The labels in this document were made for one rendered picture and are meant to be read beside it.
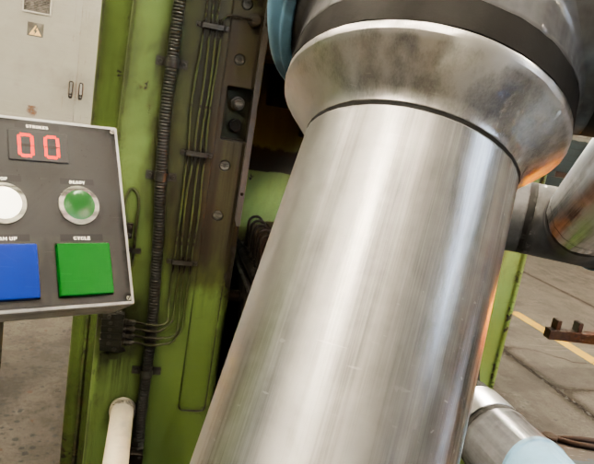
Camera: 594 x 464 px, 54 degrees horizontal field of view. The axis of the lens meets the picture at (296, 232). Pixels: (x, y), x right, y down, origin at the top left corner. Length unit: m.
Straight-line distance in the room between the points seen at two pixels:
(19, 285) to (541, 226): 0.64
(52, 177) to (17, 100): 5.42
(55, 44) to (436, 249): 6.12
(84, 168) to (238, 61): 0.38
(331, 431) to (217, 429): 0.04
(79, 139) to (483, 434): 0.68
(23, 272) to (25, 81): 5.49
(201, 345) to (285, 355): 1.08
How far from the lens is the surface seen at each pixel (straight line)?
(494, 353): 1.49
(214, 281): 1.21
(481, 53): 0.20
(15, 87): 6.32
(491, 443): 0.61
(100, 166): 0.94
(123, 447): 1.16
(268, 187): 1.52
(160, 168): 1.12
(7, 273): 0.85
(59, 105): 6.26
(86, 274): 0.88
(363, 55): 0.21
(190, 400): 1.31
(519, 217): 0.62
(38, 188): 0.90
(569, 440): 1.42
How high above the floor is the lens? 1.28
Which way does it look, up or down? 12 degrees down
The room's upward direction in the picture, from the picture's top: 10 degrees clockwise
